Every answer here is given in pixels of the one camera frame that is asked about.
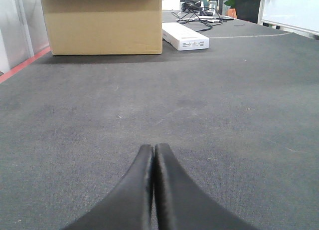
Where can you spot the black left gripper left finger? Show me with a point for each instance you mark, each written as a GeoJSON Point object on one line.
{"type": "Point", "coordinates": [129, 205]}

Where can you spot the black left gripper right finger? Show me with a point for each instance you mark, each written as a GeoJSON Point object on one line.
{"type": "Point", "coordinates": [181, 204]}

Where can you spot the long white product box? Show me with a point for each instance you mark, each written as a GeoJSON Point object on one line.
{"type": "Point", "coordinates": [183, 38]}

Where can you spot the large brown cardboard box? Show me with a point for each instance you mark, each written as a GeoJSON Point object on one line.
{"type": "Point", "coordinates": [103, 27]}

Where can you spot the green potted plant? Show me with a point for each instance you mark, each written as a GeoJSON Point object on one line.
{"type": "Point", "coordinates": [230, 3]}

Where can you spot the white board panel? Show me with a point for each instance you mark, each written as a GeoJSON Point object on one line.
{"type": "Point", "coordinates": [299, 15]}

